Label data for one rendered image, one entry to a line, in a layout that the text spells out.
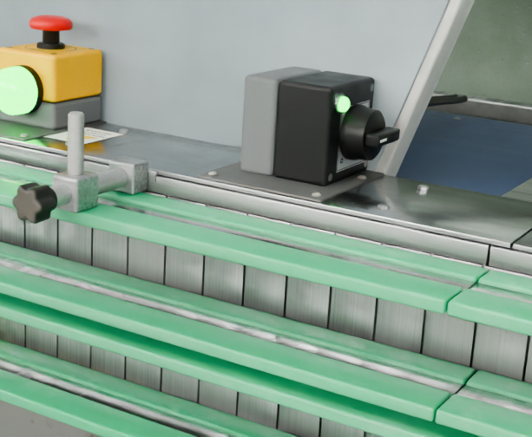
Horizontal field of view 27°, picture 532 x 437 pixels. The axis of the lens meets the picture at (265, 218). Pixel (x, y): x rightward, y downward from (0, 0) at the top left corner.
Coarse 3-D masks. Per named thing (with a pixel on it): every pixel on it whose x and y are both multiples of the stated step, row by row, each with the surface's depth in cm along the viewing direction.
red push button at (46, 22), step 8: (40, 16) 101; (48, 16) 101; (56, 16) 101; (32, 24) 100; (40, 24) 100; (48, 24) 100; (56, 24) 100; (64, 24) 100; (72, 24) 102; (48, 32) 101; (56, 32) 101; (48, 40) 101; (56, 40) 102
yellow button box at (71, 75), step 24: (0, 48) 101; (24, 48) 101; (48, 48) 101; (72, 48) 103; (48, 72) 98; (72, 72) 100; (96, 72) 103; (48, 96) 99; (72, 96) 101; (96, 96) 104; (24, 120) 101; (48, 120) 100; (96, 120) 105
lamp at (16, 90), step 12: (0, 72) 98; (12, 72) 98; (24, 72) 98; (0, 84) 98; (12, 84) 97; (24, 84) 97; (36, 84) 98; (0, 96) 98; (12, 96) 97; (24, 96) 98; (36, 96) 99; (0, 108) 99; (12, 108) 98; (24, 108) 98; (36, 108) 100
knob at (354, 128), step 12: (360, 108) 86; (348, 120) 85; (360, 120) 85; (372, 120) 85; (348, 132) 85; (360, 132) 85; (372, 132) 85; (384, 132) 85; (396, 132) 87; (348, 144) 85; (360, 144) 85; (372, 144) 84; (384, 144) 85; (348, 156) 86; (360, 156) 86; (372, 156) 87
